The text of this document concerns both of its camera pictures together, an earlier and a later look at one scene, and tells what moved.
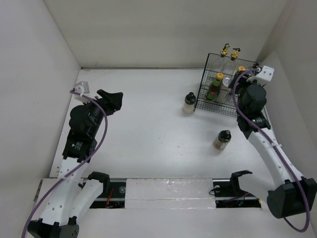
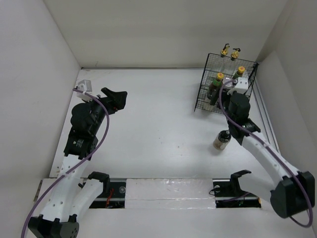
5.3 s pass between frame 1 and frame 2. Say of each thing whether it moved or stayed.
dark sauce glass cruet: stayed
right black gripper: moved
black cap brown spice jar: stayed
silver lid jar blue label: stayed
